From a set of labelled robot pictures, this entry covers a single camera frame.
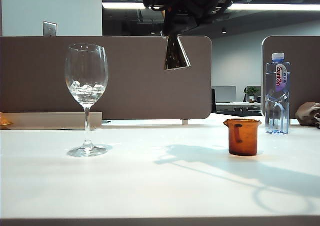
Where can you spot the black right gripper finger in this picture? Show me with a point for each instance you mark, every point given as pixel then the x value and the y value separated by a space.
pixel 155 1
pixel 177 23

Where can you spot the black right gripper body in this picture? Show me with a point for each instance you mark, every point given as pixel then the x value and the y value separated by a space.
pixel 192 0

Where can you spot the gold double-cone jigger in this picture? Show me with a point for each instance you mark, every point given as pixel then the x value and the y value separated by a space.
pixel 175 58

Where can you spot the small amber measuring cup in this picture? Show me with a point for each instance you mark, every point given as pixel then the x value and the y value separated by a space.
pixel 246 140

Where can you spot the clear wine glass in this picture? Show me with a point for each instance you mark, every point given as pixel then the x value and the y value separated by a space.
pixel 86 98

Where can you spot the clear plastic water bottle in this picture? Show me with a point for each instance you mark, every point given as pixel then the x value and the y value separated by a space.
pixel 277 98

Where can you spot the black ceiling spotlight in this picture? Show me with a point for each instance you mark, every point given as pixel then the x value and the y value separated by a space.
pixel 224 31

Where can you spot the wide brown desk partition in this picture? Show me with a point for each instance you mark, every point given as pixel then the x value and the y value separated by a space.
pixel 130 85

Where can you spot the long white ceiling light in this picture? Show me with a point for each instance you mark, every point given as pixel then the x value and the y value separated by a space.
pixel 275 6

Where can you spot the black office chair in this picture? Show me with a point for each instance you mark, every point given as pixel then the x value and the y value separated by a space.
pixel 213 100

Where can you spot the grey background desk screen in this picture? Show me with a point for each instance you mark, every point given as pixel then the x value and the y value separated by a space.
pixel 225 94

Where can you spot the small green potted plant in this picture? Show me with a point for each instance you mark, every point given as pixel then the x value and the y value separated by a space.
pixel 252 92

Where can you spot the clear ice cube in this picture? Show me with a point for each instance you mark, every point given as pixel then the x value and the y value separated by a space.
pixel 98 87
pixel 87 87
pixel 75 85

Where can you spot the white background desk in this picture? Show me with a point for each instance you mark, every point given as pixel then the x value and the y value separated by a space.
pixel 237 105

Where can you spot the narrow brown desk partition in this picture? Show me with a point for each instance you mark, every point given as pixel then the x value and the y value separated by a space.
pixel 305 60

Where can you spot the beige crumpled cloth bag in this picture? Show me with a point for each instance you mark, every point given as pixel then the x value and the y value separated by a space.
pixel 307 113

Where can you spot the grey wall switch plate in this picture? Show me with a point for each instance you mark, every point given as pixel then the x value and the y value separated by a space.
pixel 50 28

